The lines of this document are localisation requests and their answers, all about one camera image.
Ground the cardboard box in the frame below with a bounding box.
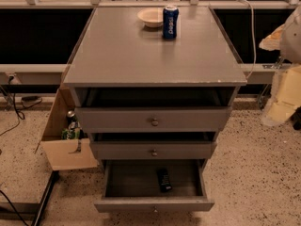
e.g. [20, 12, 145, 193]
[40, 86, 99, 171]

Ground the white cable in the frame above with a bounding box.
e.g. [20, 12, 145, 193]
[236, 0, 258, 80]

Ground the black power cable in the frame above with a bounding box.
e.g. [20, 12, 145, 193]
[0, 74, 43, 137]

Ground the grey drawer cabinet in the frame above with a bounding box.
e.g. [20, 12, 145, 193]
[62, 5, 248, 171]

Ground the grey drawer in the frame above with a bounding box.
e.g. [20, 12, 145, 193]
[90, 132, 216, 160]
[95, 159, 214, 212]
[75, 106, 231, 133]

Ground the black remote control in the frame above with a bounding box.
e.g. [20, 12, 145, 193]
[157, 169, 172, 192]

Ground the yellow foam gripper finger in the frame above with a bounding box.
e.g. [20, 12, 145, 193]
[259, 24, 284, 51]

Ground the black floor frame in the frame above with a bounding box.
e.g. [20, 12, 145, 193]
[0, 171, 59, 226]

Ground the blue Pepsi can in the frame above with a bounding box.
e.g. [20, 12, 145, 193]
[163, 5, 179, 40]

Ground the dark soda can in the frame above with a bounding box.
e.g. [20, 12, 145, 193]
[66, 110, 77, 123]

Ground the grey bottom drawer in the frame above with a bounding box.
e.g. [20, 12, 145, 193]
[95, 159, 214, 212]

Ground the grey top drawer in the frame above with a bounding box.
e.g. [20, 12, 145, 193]
[75, 106, 231, 133]

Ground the grey middle drawer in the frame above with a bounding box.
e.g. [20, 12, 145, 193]
[90, 132, 216, 160]

